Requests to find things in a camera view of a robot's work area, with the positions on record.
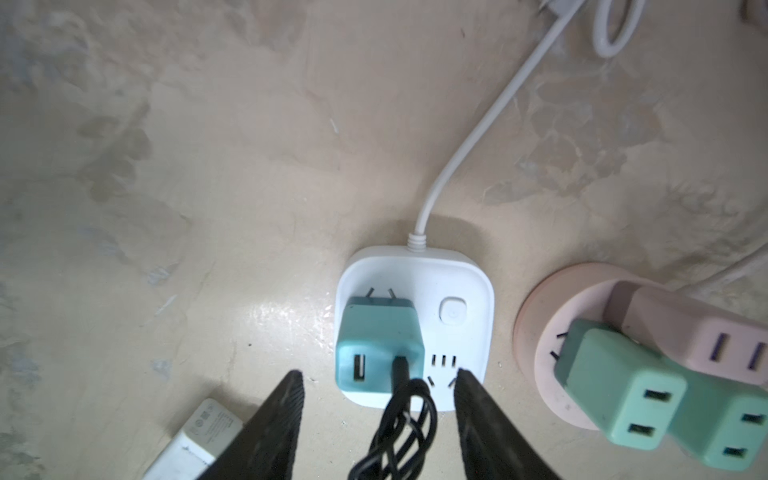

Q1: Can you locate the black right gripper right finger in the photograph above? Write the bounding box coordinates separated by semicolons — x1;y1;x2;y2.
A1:
454;369;559;480

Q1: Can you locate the pink charger plug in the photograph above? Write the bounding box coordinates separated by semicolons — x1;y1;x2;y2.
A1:
603;281;767;387

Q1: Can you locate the green charger plug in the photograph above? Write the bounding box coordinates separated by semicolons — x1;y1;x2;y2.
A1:
665;360;767;471
554;318;688;451

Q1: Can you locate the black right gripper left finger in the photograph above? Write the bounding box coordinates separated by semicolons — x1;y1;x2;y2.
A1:
201;370;305;479

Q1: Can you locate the pink round power strip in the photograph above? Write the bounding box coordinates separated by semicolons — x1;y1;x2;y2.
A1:
513;239;768;431

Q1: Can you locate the white square power strip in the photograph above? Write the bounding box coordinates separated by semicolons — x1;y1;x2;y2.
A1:
334;0;648;413

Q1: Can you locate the white charger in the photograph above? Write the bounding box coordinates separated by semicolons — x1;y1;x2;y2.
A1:
143;398;243;480

